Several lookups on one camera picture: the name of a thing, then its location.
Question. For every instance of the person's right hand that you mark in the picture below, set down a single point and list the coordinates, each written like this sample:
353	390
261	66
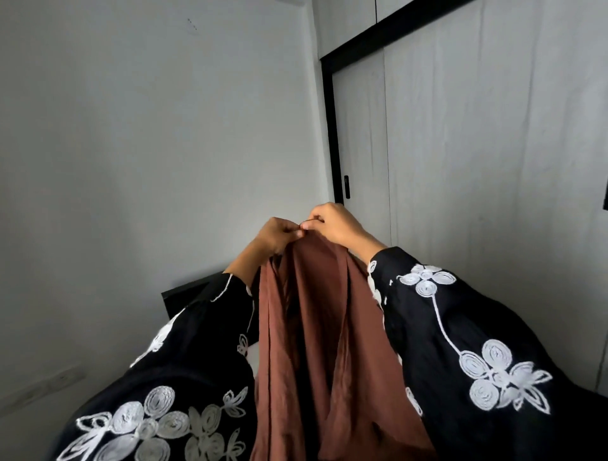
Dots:
337	223

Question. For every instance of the person's left hand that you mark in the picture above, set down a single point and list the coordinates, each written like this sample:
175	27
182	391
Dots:
278	235

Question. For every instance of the dark wooden bed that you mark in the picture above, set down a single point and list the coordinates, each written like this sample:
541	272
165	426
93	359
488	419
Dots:
183	294

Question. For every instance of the brown bed sheet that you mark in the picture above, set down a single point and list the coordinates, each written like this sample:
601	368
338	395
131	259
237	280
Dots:
323	356

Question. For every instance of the person's right forearm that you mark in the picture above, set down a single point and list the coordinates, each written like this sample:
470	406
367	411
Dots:
368	249

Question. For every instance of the black recessed door pull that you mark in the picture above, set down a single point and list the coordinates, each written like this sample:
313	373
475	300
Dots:
347	186
605	194

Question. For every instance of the white wardrobe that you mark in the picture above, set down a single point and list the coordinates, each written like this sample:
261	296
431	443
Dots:
475	166

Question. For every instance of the black floral blouse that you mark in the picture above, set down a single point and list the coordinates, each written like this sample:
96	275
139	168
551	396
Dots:
475	380

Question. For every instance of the white wall socket plate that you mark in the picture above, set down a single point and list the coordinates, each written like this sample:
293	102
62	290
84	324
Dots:
47	387

